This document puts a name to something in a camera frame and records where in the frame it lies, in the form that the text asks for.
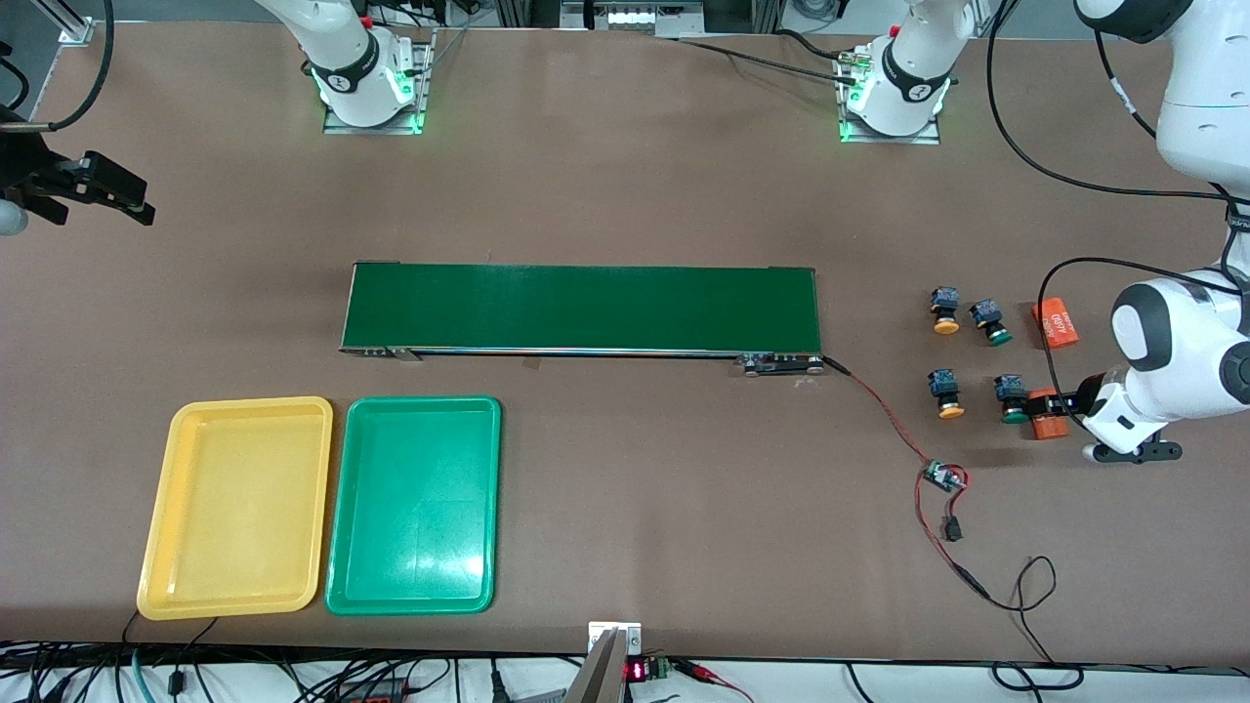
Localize orange cylinder white print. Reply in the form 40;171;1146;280
1032;298;1081;351
1025;388;1072;441

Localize green mushroom push button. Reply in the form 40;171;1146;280
993;374;1032;426
969;299;1015;348

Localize yellow plastic tray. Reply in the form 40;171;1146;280
136;395;335;622

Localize green plastic tray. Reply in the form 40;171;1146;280
323;394;503;617

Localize red clip lead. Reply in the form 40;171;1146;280
674;659;758;703

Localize green conveyor belt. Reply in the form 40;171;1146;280
339;261;826;378

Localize grey power strip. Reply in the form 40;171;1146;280
560;0;706;36

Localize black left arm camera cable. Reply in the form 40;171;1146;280
986;0;1250;426

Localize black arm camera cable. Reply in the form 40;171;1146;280
986;0;1250;426
0;0;116;135

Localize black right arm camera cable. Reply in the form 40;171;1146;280
0;0;116;135

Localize aluminium frame profile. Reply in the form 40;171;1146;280
37;0;99;46

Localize thin black looped cable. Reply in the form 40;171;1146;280
981;555;1085;675

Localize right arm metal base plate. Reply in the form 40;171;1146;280
322;29;437;137

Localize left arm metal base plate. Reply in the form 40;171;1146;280
837;49;943;146

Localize black cable to arm base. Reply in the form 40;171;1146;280
674;35;865;84

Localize silver camera mount bracket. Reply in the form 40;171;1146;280
587;621;644;703

